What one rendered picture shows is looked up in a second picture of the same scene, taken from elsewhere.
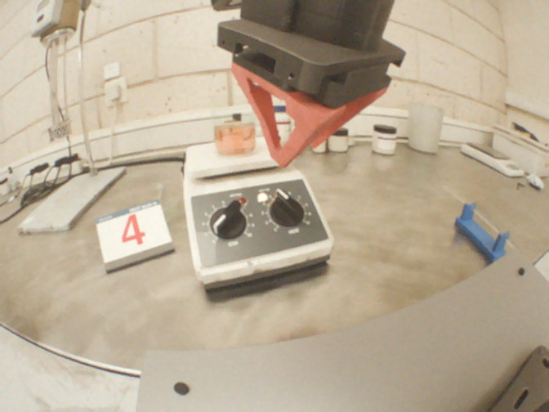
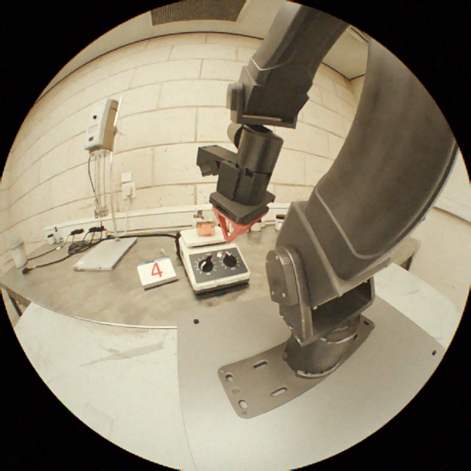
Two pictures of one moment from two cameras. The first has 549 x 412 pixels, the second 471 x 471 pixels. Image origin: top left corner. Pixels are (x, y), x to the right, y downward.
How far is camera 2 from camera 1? 0.14 m
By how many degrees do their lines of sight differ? 12
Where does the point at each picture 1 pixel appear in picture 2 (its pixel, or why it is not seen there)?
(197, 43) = (177, 166)
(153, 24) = (151, 151)
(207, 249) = (197, 276)
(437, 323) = not seen: hidden behind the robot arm
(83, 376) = (141, 332)
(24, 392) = (99, 349)
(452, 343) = not seen: hidden behind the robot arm
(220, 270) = (203, 284)
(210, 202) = (197, 257)
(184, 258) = (183, 283)
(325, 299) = (248, 295)
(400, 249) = not seen: hidden behind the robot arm
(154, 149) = (152, 228)
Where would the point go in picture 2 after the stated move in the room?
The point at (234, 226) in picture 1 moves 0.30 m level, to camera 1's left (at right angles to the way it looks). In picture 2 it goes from (209, 266) to (98, 264)
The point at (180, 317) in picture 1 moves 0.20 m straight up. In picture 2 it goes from (186, 304) to (172, 196)
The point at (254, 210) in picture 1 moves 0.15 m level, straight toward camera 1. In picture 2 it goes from (216, 260) to (228, 304)
